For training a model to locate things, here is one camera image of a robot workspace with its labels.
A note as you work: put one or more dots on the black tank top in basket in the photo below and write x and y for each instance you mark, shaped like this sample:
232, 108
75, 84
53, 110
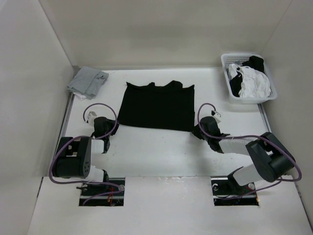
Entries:
258, 63

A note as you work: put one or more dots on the white plastic laundry basket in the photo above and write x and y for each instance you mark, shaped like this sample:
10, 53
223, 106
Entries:
230, 58

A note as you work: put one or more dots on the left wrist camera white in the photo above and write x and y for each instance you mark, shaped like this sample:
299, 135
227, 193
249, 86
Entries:
91, 117

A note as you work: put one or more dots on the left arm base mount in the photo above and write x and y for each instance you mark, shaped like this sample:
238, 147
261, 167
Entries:
100, 196

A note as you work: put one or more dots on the black tank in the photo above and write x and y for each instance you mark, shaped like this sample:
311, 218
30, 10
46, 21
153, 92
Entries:
258, 63
169, 107

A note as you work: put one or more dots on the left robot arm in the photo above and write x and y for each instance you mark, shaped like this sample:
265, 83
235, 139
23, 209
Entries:
74, 155

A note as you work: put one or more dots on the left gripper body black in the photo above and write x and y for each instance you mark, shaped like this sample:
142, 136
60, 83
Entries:
111, 126

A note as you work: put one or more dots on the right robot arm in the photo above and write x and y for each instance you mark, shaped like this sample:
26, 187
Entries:
270, 159

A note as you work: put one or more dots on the folded white tank top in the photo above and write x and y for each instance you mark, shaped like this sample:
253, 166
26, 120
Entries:
80, 96

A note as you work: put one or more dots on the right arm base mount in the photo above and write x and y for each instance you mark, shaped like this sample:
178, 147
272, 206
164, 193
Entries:
225, 193

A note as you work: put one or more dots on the white tank top in basket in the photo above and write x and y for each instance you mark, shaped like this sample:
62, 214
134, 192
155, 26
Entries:
254, 82

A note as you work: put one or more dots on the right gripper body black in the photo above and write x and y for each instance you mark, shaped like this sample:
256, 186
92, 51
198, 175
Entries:
199, 133

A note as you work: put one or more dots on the folded grey tank top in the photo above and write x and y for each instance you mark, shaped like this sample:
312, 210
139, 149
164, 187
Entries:
87, 82

